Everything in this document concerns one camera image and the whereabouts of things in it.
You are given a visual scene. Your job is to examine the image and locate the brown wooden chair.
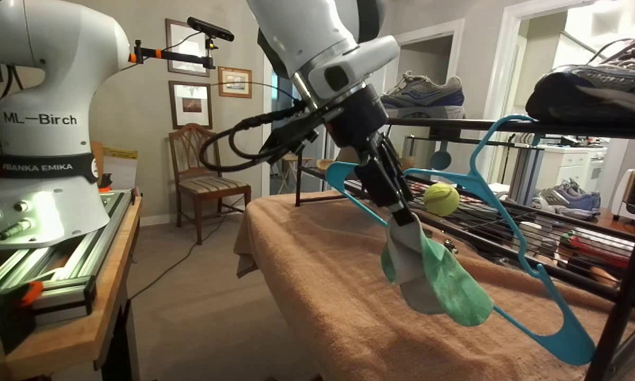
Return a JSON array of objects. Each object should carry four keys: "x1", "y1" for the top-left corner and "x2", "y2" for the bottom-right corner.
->
[{"x1": 166, "y1": 122, "x2": 254, "y2": 247}]

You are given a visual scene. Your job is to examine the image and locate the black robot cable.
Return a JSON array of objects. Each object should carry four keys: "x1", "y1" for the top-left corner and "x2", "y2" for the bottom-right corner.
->
[{"x1": 196, "y1": 103, "x2": 314, "y2": 174}]

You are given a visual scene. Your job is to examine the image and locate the black and grey sneaker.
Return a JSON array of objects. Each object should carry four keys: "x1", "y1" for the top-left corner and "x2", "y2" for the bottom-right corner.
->
[{"x1": 525, "y1": 26, "x2": 635, "y2": 130}]

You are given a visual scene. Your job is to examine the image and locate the black wire shelf rack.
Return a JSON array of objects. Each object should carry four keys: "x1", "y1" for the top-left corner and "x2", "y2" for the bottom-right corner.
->
[{"x1": 292, "y1": 87, "x2": 635, "y2": 381}]

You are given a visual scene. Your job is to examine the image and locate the yellow tennis ball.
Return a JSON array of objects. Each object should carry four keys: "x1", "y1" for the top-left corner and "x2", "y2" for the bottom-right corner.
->
[{"x1": 421, "y1": 179, "x2": 464, "y2": 218}]

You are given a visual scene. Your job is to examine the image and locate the teal plastic clothes hanger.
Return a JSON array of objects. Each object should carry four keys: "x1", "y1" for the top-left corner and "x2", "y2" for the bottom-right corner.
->
[{"x1": 322, "y1": 114, "x2": 599, "y2": 368}]

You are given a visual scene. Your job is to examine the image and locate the dark framed picture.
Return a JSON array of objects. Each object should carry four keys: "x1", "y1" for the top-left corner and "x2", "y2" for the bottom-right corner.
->
[{"x1": 168, "y1": 78, "x2": 216, "y2": 130}]

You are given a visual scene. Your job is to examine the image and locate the green cloth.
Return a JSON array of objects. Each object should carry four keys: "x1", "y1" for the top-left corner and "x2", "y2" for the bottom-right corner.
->
[{"x1": 380, "y1": 210, "x2": 497, "y2": 327}]

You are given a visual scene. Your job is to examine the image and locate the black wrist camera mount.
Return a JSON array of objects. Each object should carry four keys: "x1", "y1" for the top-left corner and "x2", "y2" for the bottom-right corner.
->
[{"x1": 258, "y1": 103, "x2": 334, "y2": 164}]

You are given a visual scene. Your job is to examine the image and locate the tan towel table cover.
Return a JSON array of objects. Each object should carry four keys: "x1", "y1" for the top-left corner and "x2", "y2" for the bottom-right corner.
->
[{"x1": 232, "y1": 188, "x2": 635, "y2": 381}]

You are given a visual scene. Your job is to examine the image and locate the white and blue sneaker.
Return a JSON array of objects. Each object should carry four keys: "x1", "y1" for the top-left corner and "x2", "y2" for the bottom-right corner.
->
[{"x1": 534, "y1": 175, "x2": 606, "y2": 219}]

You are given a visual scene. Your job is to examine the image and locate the aluminium robot base rails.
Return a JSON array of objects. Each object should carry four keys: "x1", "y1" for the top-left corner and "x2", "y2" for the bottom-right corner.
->
[{"x1": 0, "y1": 188, "x2": 135, "y2": 323}]

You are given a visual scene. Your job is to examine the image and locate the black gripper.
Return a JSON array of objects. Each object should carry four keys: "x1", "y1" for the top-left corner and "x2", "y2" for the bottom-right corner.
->
[{"x1": 326, "y1": 82, "x2": 421, "y2": 226}]

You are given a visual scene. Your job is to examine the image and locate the black floor cable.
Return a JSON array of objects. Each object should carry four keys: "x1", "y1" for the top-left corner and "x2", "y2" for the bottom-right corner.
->
[{"x1": 127, "y1": 237, "x2": 201, "y2": 302}]

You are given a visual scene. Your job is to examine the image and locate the grey and blue sneaker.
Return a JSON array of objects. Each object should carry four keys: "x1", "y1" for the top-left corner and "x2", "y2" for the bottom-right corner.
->
[{"x1": 382, "y1": 69, "x2": 467, "y2": 111}]

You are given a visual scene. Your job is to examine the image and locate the small gold framed picture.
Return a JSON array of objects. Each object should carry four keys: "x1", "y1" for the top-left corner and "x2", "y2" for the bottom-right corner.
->
[{"x1": 216, "y1": 66, "x2": 254, "y2": 100}]

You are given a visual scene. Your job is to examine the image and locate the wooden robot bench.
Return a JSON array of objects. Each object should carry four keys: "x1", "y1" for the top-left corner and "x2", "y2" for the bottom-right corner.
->
[{"x1": 0, "y1": 188, "x2": 146, "y2": 381}]

